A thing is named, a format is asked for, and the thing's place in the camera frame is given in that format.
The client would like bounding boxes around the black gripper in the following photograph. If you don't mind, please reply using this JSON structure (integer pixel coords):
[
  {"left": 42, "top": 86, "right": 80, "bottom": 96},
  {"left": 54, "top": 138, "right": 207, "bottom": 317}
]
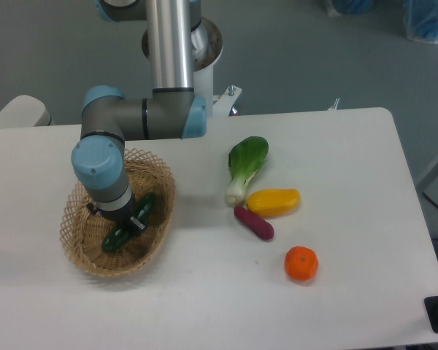
[{"left": 86, "top": 198, "right": 146, "bottom": 232}]

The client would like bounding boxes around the green cucumber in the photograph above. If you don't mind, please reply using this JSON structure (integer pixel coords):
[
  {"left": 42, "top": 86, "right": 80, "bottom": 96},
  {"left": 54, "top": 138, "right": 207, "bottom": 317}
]
[{"left": 101, "top": 192, "right": 156, "bottom": 253}]

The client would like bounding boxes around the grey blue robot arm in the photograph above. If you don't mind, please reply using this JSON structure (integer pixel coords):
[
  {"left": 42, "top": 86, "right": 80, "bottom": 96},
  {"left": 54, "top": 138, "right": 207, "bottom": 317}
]
[{"left": 71, "top": 1, "right": 207, "bottom": 234}]

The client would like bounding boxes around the woven wicker basket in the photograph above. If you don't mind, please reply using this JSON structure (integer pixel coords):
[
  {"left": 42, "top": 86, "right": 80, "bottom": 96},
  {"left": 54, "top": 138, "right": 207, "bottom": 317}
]
[{"left": 60, "top": 149, "right": 176, "bottom": 278}]

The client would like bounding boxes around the purple sweet potato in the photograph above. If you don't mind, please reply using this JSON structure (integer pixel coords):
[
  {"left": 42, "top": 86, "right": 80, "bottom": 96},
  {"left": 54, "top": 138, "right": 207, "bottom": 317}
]
[{"left": 234, "top": 206, "right": 274, "bottom": 241}]

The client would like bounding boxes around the green bok choy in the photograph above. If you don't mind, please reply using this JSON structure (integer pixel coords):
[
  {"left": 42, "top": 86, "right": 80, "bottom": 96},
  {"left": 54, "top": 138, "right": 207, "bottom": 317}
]
[{"left": 225, "top": 136, "right": 269, "bottom": 206}]

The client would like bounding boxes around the yellow mango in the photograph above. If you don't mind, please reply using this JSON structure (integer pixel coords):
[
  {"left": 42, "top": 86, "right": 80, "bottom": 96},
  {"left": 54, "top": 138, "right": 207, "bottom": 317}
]
[{"left": 247, "top": 189, "right": 301, "bottom": 218}]

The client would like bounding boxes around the white chair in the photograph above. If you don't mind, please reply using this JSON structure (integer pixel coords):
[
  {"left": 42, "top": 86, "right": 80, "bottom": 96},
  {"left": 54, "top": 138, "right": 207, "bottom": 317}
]
[{"left": 0, "top": 95, "right": 55, "bottom": 129}]

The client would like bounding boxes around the orange tangerine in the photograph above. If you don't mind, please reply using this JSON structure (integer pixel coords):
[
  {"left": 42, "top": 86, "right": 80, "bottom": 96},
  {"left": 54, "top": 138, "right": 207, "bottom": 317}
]
[{"left": 284, "top": 246, "right": 319, "bottom": 281}]

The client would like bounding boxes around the blue plastic bag left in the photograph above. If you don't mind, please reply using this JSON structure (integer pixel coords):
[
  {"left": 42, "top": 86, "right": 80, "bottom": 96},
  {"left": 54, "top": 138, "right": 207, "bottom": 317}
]
[{"left": 324, "top": 0, "right": 377, "bottom": 17}]

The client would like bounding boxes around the blue plastic bag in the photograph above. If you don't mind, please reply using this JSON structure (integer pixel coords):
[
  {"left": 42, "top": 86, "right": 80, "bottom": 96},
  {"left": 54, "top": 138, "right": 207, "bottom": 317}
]
[
  {"left": 324, "top": 0, "right": 377, "bottom": 17},
  {"left": 403, "top": 0, "right": 438, "bottom": 44}
]

